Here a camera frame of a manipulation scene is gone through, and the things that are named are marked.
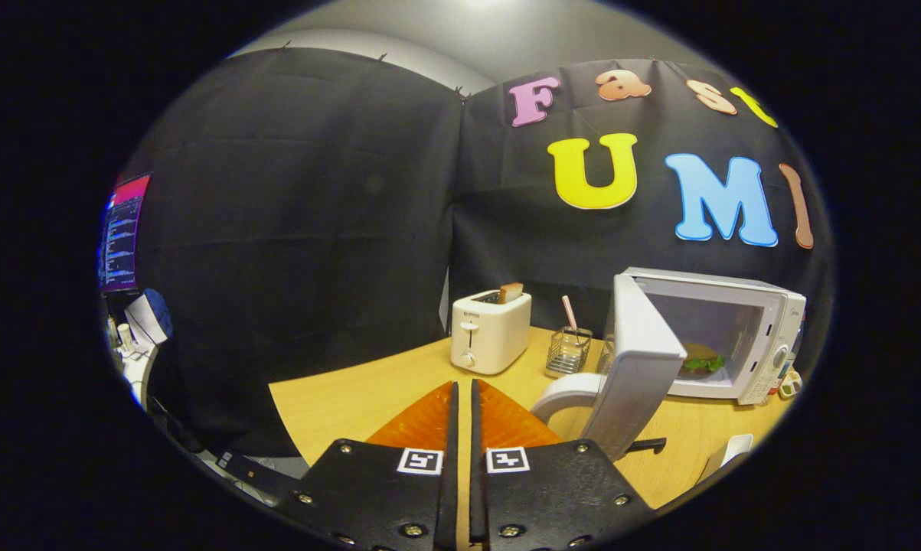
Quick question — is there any white rectangular food dish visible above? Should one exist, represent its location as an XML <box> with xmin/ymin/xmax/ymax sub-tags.
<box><xmin>697</xmin><ymin>433</ymin><xmax>755</xmax><ymax>483</ymax></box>

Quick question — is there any black bar with label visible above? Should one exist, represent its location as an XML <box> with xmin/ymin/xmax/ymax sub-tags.
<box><xmin>215</xmin><ymin>452</ymin><xmax>304</xmax><ymax>500</ymax></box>

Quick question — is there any white microwave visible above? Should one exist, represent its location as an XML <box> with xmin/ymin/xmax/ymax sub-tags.
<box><xmin>531</xmin><ymin>266</ymin><xmax>807</xmax><ymax>464</ymax></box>

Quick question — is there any wire mesh holder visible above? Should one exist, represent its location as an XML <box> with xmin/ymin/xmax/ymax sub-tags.
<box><xmin>546</xmin><ymin>326</ymin><xmax>593</xmax><ymax>377</ymax></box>

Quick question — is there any computer monitor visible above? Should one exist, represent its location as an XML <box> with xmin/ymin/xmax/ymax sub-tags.
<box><xmin>99</xmin><ymin>173</ymin><xmax>152</xmax><ymax>295</ymax></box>

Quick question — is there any white and blue object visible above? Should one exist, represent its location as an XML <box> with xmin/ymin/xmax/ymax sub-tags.
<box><xmin>126</xmin><ymin>289</ymin><xmax>174</xmax><ymax>345</ymax></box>

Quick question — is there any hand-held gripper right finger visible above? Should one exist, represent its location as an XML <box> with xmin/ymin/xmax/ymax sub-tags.
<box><xmin>469</xmin><ymin>379</ymin><xmax>656</xmax><ymax>551</ymax></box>

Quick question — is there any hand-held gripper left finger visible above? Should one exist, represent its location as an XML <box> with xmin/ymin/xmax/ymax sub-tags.
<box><xmin>276</xmin><ymin>380</ymin><xmax>461</xmax><ymax>551</ymax></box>

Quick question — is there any brown bread lettuce sandwich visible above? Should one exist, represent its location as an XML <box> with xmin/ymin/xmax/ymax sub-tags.
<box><xmin>678</xmin><ymin>344</ymin><xmax>727</xmax><ymax>376</ymax></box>

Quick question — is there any white toaster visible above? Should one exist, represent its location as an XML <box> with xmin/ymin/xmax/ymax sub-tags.
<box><xmin>450</xmin><ymin>289</ymin><xmax>532</xmax><ymax>376</ymax></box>

